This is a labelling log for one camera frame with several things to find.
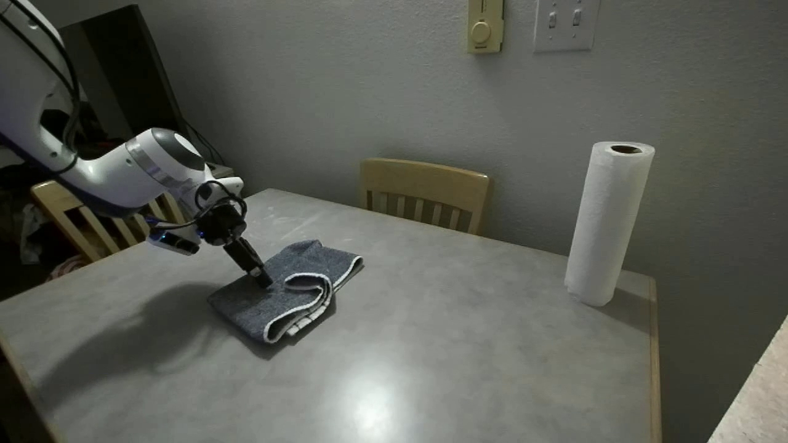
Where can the blue striped towel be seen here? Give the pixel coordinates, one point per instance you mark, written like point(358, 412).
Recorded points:
point(302, 285)

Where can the white paper towel roll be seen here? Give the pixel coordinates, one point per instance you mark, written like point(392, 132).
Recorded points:
point(605, 221)

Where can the white light switch plate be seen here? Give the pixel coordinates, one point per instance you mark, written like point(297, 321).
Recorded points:
point(566, 25)

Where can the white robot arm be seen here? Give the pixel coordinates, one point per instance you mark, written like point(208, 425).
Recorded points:
point(123, 172)

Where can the speckled beige countertop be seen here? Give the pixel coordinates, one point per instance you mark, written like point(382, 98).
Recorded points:
point(758, 395)

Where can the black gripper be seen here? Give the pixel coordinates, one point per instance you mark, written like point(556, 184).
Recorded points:
point(222, 220)

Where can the wooden chair with slatted backrest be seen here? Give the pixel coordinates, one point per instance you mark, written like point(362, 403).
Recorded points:
point(77, 217)

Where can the wooden chair with curved backrest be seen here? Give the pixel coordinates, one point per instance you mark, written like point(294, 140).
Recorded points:
point(426, 184)

